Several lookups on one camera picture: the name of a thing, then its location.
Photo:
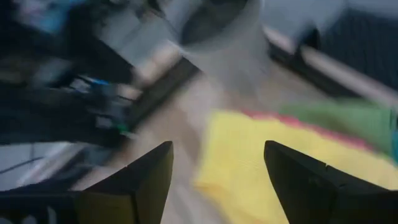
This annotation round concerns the yellow microfiber towel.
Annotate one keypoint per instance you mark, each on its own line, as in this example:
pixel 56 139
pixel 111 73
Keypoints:
pixel 236 161

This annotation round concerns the pink microfiber towel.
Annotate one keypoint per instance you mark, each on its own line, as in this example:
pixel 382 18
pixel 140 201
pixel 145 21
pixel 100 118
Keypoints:
pixel 311 127

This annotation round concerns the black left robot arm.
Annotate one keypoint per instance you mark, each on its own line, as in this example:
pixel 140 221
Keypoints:
pixel 62 102

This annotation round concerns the green plant in white pot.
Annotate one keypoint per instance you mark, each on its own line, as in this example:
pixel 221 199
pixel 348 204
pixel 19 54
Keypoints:
pixel 224 40

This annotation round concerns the blue microfiber towel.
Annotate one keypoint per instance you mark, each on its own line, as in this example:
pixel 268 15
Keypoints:
pixel 395 146

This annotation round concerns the bright green microfiber towel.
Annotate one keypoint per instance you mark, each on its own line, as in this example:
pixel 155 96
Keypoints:
pixel 348 121

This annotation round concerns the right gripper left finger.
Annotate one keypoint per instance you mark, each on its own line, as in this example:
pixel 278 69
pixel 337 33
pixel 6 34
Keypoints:
pixel 124 199

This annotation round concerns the black floor vent grille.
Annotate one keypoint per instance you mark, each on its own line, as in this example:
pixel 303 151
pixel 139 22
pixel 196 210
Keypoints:
pixel 363 43

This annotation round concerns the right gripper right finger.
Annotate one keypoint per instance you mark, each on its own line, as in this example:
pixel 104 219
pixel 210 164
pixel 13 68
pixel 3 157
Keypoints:
pixel 326 199

